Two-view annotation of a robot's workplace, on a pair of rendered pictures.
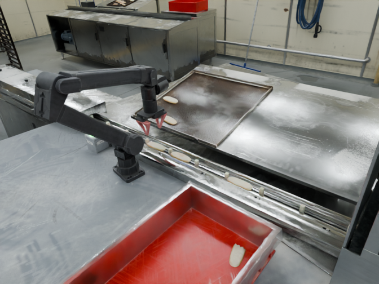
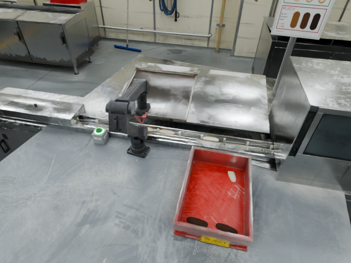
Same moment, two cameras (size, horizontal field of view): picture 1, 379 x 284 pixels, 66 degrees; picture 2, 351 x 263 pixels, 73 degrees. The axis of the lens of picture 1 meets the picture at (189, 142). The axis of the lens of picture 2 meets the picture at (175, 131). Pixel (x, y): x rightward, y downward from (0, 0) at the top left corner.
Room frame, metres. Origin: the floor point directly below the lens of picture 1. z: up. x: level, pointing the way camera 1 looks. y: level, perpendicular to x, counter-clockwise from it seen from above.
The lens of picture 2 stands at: (-0.02, 0.57, 1.83)
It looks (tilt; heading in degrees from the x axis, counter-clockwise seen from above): 40 degrees down; 329
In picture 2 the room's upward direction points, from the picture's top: 2 degrees clockwise
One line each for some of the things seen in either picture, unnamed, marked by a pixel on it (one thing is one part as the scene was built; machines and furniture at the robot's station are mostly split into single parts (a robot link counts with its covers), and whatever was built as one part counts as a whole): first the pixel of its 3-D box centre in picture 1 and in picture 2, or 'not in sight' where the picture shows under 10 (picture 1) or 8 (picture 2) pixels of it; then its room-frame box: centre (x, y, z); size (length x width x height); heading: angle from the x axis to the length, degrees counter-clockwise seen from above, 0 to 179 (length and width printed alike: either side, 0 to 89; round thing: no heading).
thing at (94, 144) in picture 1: (98, 143); (101, 137); (1.15, 0.42, 0.84); 0.08 x 0.08 x 0.11; 49
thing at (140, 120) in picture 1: (148, 124); (141, 116); (1.07, 0.17, 0.97); 0.07 x 0.07 x 0.09; 49
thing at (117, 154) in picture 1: (127, 145); (137, 133); (0.97, 0.24, 0.94); 0.09 x 0.05 x 0.10; 145
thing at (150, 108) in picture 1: (150, 106); (142, 104); (1.09, 0.15, 1.04); 0.10 x 0.07 x 0.07; 139
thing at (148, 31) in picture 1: (128, 32); (10, 24); (5.25, 0.92, 0.51); 3.00 x 1.26 x 1.03; 49
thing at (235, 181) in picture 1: (239, 182); (210, 139); (0.81, -0.17, 0.86); 0.10 x 0.04 x 0.01; 49
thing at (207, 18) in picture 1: (189, 39); (75, 27); (4.90, -0.10, 0.44); 0.70 x 0.55 x 0.87; 49
